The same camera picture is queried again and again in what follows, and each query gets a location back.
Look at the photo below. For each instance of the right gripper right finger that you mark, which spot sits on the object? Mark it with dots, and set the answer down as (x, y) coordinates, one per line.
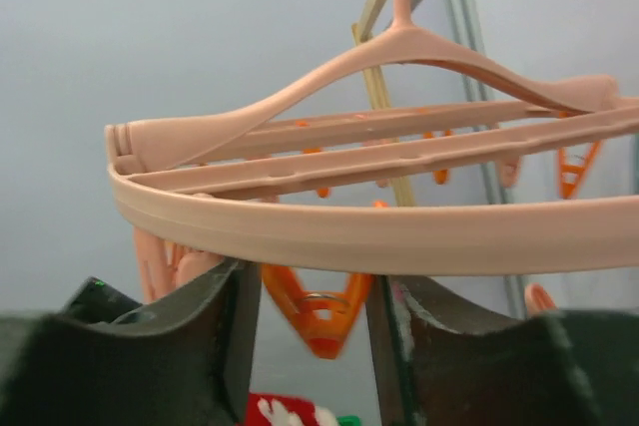
(440, 359)

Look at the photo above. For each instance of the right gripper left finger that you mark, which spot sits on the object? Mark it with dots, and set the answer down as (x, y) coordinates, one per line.
(184, 359)

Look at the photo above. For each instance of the pink round clip hanger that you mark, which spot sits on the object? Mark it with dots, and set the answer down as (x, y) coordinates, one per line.
(198, 188)

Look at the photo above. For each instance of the wooden hanger stand frame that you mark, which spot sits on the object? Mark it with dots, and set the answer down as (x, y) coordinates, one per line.
(382, 72)

